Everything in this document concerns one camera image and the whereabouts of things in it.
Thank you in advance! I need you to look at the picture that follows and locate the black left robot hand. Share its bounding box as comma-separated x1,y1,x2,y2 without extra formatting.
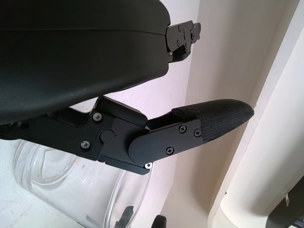
0,0,255,177

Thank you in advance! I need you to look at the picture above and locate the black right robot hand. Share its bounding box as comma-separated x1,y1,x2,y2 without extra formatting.
115,206,167,228

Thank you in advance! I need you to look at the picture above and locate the clear glass cup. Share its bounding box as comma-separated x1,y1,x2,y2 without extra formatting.
13,139,153,228

